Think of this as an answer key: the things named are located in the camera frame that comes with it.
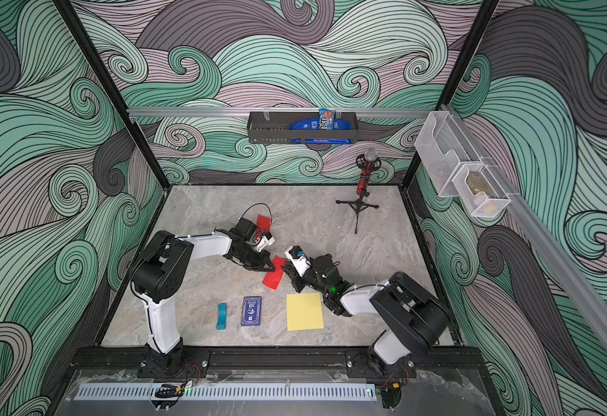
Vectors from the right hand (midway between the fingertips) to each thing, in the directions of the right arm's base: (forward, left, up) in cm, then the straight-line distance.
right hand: (287, 263), depth 86 cm
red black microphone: (+34, -30, +15) cm, 48 cm away
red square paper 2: (+23, +11, -9) cm, 27 cm away
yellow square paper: (-13, -5, -8) cm, 17 cm away
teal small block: (-17, +21, -7) cm, 28 cm away
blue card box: (-14, +12, -6) cm, 19 cm away
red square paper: (-2, +6, -8) cm, 10 cm away
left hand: (+2, +5, -7) cm, 9 cm away
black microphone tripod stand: (+27, -29, -2) cm, 39 cm away
